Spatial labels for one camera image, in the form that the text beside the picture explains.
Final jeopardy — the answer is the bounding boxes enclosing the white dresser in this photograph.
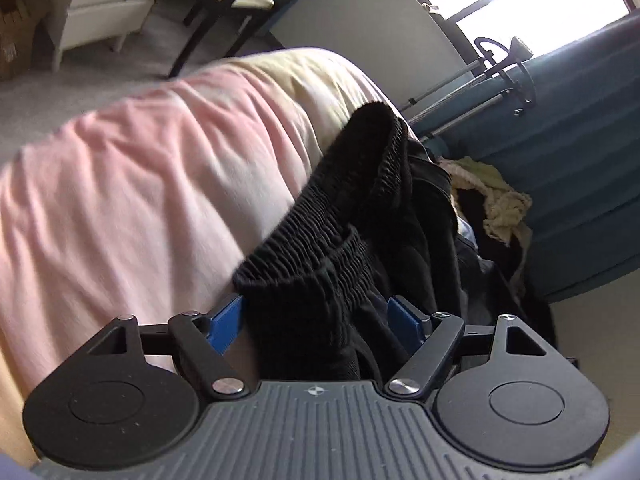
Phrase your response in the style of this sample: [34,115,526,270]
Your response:
[50,0,178,73]

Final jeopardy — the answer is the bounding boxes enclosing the pink bed sheet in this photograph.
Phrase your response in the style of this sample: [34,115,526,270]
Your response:
[0,47,421,466]

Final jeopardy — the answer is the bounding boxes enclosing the black pants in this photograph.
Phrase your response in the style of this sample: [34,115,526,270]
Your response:
[232,102,481,386]

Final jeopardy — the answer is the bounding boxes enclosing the cardboard box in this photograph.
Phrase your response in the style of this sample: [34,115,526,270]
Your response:
[0,0,51,82]

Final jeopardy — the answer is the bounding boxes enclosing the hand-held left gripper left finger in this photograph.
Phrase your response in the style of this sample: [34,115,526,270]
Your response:
[87,294,249,400]

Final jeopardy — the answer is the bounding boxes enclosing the cream knit blanket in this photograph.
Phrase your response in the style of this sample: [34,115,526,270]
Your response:
[450,156,533,246]

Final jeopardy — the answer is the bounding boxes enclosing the garment steamer stand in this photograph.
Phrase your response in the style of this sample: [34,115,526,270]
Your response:
[400,35,539,143]

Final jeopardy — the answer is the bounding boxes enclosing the black clothes pile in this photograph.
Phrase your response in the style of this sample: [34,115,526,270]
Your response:
[457,187,557,351]

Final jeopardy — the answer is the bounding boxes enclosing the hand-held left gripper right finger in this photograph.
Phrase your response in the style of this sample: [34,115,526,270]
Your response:
[386,296,551,397]

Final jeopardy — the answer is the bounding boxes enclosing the wide blue curtain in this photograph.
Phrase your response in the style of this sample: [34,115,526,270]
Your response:
[405,10,640,303]

